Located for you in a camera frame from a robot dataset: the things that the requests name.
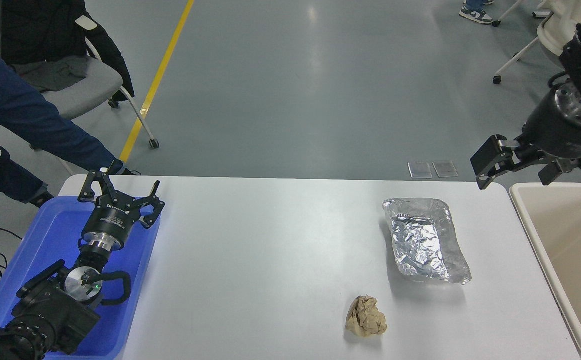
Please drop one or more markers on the clear floor plate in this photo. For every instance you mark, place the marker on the clear floor plate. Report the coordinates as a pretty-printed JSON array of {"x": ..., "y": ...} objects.
[
  {"x": 420, "y": 170},
  {"x": 445, "y": 168}
]

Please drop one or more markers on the black jacket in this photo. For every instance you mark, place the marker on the black jacket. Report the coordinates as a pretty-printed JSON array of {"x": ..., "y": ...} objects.
[{"x": 45, "y": 30}]

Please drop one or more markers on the grey folded garment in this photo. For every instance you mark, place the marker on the grey folded garment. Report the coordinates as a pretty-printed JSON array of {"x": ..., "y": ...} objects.
[{"x": 50, "y": 72}]

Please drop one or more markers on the blue plastic tray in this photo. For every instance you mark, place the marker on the blue plastic tray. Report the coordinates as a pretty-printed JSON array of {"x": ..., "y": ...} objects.
[{"x": 55, "y": 235}]

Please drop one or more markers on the standing person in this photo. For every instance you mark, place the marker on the standing person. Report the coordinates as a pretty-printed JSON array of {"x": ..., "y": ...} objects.
[{"x": 476, "y": 12}]

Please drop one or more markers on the crumpled tan paper ball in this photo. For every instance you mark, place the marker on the crumpled tan paper ball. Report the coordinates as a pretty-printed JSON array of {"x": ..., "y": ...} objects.
[{"x": 366, "y": 317}]

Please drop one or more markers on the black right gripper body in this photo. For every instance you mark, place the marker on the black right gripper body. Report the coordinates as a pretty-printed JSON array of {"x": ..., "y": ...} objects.
[{"x": 560, "y": 132}]

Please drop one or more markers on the white wheeled chair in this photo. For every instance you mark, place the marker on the white wheeled chair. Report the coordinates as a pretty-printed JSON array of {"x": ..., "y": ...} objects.
[
  {"x": 508, "y": 15},
  {"x": 550, "y": 35}
]

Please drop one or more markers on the grey padded chair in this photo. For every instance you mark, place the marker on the grey padded chair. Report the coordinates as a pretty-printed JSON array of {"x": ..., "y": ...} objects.
[{"x": 95, "y": 82}]

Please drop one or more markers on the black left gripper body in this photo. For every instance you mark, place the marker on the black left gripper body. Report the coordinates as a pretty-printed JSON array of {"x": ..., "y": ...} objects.
[{"x": 110, "y": 220}]

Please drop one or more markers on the large pale bin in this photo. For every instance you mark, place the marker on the large pale bin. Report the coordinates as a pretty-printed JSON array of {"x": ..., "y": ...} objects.
[{"x": 575, "y": 250}]

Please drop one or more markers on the silver foil tray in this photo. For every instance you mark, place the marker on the silver foil tray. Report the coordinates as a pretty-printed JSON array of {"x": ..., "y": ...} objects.
[{"x": 423, "y": 242}]

